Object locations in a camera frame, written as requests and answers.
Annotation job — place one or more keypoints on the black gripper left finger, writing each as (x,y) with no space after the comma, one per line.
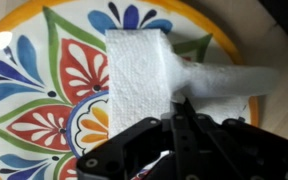
(124,146)

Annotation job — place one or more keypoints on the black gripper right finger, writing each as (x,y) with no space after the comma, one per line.
(250,150)

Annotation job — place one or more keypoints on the white paper towel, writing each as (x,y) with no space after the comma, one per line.
(137,76)

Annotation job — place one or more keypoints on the round painted yellow-rimmed board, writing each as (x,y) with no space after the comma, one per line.
(34,83)

